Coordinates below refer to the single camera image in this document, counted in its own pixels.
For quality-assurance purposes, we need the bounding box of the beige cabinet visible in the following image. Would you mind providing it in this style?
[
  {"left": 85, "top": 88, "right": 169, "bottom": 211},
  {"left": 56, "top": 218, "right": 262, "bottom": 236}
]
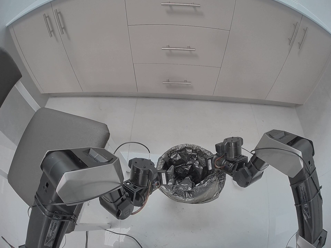
[{"left": 6, "top": 0, "right": 331, "bottom": 106}]

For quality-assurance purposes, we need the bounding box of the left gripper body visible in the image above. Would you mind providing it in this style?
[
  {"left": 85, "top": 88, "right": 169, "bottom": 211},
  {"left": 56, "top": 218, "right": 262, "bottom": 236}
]
[{"left": 159, "top": 165, "right": 177, "bottom": 191}]

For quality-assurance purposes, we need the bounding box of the black plastic bag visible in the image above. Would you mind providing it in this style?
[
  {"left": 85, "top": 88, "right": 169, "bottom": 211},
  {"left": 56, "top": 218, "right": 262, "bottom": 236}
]
[{"left": 156, "top": 144, "right": 226, "bottom": 204}]

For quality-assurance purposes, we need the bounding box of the thin grey cable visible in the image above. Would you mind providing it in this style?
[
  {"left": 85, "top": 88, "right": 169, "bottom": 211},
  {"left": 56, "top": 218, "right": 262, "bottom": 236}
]
[{"left": 284, "top": 230, "right": 299, "bottom": 248}]

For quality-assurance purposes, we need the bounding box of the grey padded chair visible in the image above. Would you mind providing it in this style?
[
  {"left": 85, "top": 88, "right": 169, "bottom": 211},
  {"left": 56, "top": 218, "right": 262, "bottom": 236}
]
[{"left": 0, "top": 48, "right": 131, "bottom": 235}]

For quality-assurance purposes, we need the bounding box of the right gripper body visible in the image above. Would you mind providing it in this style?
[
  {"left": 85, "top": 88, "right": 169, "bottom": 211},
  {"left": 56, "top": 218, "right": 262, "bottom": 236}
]
[{"left": 205, "top": 155, "right": 227, "bottom": 172}]

